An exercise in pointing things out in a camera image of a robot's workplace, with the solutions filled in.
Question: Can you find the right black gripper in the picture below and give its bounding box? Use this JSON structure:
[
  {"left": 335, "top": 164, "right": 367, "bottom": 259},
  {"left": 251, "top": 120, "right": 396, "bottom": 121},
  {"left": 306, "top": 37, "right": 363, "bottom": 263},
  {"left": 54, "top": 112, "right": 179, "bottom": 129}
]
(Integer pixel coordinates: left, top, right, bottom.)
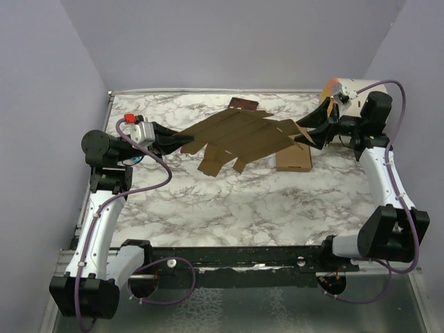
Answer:
[{"left": 295, "top": 97, "right": 366, "bottom": 149}]

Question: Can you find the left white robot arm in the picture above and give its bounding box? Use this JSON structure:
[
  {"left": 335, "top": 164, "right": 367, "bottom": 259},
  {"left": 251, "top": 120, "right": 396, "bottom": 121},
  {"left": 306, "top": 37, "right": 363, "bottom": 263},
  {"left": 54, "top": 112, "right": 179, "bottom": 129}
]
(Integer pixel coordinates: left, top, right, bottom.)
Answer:
[{"left": 49, "top": 116, "right": 194, "bottom": 319}]

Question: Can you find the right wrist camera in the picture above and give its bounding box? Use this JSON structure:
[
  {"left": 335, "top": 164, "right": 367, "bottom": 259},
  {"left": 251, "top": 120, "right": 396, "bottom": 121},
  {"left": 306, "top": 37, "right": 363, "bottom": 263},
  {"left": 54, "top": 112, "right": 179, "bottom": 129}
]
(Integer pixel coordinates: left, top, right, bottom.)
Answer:
[{"left": 332, "top": 83, "right": 358, "bottom": 105}]

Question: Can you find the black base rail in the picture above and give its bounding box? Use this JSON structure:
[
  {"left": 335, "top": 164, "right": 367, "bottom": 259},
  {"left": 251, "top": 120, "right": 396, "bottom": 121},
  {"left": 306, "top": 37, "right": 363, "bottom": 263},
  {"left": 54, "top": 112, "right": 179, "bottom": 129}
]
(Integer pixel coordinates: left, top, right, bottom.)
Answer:
[{"left": 123, "top": 239, "right": 359, "bottom": 289}]

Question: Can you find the dark paperback book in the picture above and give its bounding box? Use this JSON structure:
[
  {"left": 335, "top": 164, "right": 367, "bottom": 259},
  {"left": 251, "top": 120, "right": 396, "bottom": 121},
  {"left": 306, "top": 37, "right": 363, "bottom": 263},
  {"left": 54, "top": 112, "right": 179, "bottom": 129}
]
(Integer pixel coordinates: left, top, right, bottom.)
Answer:
[{"left": 228, "top": 97, "right": 259, "bottom": 111}]

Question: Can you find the folded brown cardboard box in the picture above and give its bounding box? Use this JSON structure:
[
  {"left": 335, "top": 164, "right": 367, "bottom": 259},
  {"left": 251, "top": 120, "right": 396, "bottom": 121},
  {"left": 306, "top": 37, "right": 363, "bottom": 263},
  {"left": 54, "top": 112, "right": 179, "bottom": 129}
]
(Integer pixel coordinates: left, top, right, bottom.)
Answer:
[{"left": 275, "top": 135, "right": 312, "bottom": 173}]

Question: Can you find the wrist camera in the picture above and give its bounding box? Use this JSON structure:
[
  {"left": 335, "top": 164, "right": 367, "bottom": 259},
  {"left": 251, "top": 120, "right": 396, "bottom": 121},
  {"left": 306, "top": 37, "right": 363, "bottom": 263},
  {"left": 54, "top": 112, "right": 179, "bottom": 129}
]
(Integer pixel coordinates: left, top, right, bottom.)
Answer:
[
  {"left": 123, "top": 114, "right": 155, "bottom": 147},
  {"left": 332, "top": 83, "right": 358, "bottom": 105}
]

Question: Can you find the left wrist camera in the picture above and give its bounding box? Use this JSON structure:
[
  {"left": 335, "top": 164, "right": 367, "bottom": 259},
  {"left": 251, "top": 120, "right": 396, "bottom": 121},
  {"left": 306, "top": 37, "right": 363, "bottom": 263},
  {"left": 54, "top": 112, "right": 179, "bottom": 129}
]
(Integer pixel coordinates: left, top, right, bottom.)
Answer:
[{"left": 123, "top": 114, "right": 155, "bottom": 147}]

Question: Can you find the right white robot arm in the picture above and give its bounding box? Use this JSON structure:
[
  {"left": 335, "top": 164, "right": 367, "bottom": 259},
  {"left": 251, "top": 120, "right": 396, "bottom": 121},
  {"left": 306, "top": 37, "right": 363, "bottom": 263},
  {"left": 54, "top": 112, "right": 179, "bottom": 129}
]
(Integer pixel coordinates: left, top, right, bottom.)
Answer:
[{"left": 295, "top": 91, "right": 430, "bottom": 271}]

